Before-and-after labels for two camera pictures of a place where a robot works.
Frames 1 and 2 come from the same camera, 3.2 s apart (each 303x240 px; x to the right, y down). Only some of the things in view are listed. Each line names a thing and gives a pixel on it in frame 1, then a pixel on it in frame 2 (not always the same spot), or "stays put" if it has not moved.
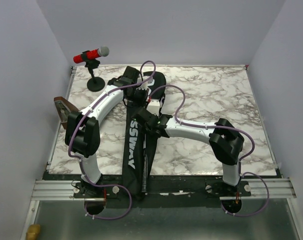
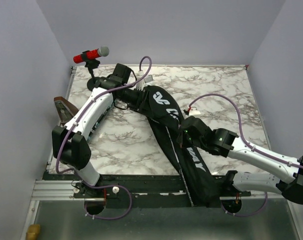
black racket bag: [142, 91] → [163, 111]
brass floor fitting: [33, 232] stays put
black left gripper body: [138, 97] stays put
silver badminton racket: [145, 170] → [181, 172]
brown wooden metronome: [63, 108] stays put
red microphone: [103, 51] stays put
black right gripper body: [148, 130] → [186, 141]
